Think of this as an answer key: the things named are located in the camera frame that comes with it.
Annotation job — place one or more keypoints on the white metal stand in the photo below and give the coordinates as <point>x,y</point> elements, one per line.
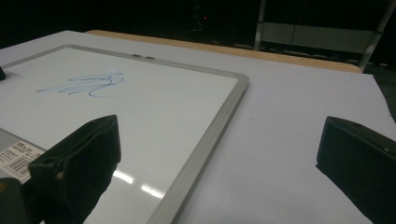
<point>323,37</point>

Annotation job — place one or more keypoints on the grey framed whiteboard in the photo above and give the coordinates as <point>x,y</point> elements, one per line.
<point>162,118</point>

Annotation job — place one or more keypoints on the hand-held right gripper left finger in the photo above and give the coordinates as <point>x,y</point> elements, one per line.
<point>77,161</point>

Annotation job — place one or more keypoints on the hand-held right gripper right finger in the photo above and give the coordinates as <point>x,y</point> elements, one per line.
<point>361,165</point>

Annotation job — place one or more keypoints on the white table cover sheet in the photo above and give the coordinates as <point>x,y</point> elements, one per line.
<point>280,130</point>

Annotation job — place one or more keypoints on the dark equipment with red light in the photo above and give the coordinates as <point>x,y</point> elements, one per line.
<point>199,21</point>

